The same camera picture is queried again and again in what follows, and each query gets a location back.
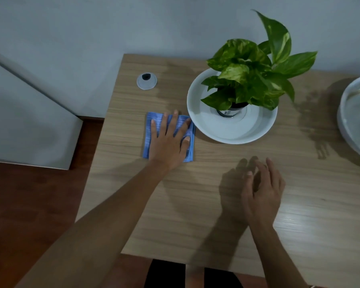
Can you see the person's left hand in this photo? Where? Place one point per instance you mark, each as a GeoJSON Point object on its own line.
{"type": "Point", "coordinates": [166, 148]}

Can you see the person's right hand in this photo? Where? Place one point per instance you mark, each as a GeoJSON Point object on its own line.
{"type": "Point", "coordinates": [262, 199]}

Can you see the person's left thumb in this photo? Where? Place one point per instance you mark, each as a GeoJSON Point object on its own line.
{"type": "Point", "coordinates": [186, 146]}

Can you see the person's right middle finger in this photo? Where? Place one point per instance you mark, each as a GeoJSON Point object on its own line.
{"type": "Point", "coordinates": [273, 170]}

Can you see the person's right thumb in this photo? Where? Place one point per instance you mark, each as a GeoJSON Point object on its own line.
{"type": "Point", "coordinates": [249, 182]}

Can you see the person's left little finger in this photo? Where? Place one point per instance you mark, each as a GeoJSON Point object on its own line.
{"type": "Point", "coordinates": [153, 128]}

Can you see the person's left middle finger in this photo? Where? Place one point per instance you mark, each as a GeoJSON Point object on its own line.
{"type": "Point", "coordinates": [174, 122]}

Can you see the blue cleaning cloth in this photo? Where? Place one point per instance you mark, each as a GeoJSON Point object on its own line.
{"type": "Point", "coordinates": [151, 146]}

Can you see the person's left forearm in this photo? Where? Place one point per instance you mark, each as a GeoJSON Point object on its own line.
{"type": "Point", "coordinates": [108, 221]}

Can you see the person's right forearm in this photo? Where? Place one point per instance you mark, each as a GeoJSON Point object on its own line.
{"type": "Point", "coordinates": [276, 254]}

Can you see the white round bowl planter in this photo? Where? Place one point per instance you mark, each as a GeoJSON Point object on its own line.
{"type": "Point", "coordinates": [207, 122]}

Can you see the small black inner pot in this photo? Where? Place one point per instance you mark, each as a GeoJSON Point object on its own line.
{"type": "Point", "coordinates": [229, 112]}

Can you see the green variegated pothos plant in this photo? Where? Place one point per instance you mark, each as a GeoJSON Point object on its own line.
{"type": "Point", "coordinates": [249, 74]}

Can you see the white marbled planter pot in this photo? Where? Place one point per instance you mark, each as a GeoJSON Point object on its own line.
{"type": "Point", "coordinates": [352, 116]}

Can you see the person's black shorts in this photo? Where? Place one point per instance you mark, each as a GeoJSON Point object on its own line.
{"type": "Point", "coordinates": [165, 275]}

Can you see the grey door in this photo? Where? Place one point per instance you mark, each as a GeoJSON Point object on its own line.
{"type": "Point", "coordinates": [24, 128]}

